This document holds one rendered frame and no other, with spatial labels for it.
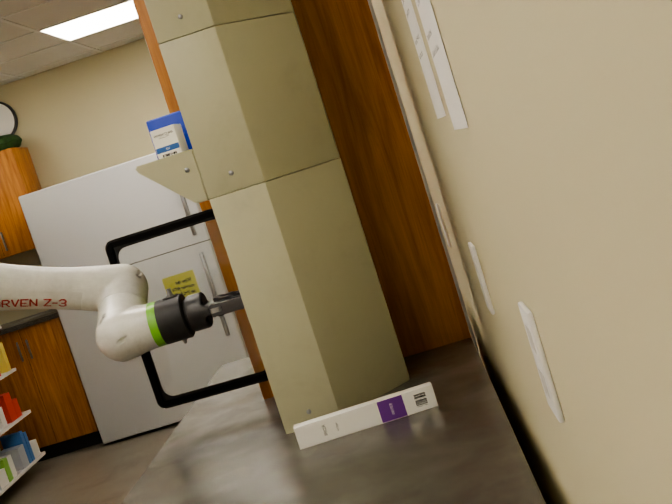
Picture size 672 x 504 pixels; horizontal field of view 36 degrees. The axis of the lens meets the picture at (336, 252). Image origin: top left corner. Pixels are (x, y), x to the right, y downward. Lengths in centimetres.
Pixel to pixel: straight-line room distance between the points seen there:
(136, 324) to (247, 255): 30
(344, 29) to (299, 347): 73
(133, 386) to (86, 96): 215
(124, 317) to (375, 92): 73
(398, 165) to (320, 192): 33
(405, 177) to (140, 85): 552
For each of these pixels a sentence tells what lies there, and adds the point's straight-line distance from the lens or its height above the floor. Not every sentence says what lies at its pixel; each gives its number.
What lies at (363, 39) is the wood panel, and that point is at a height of 164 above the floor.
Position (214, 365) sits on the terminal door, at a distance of 232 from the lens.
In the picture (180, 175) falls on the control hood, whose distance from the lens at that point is 195.
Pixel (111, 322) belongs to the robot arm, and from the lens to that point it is 211.
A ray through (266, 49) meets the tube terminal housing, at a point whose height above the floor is 165.
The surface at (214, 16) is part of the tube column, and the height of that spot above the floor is 173.
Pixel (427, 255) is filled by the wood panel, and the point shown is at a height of 114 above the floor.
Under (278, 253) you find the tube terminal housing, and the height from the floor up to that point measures 128.
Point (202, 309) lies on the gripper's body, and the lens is 207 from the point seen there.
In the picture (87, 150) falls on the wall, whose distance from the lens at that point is 778.
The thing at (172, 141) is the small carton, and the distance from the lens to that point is 203.
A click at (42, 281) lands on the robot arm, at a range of 220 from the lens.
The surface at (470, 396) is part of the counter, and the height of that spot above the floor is 94.
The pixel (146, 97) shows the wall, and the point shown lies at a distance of 767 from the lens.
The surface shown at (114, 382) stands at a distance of 722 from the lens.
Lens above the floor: 142
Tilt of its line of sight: 5 degrees down
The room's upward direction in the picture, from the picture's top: 18 degrees counter-clockwise
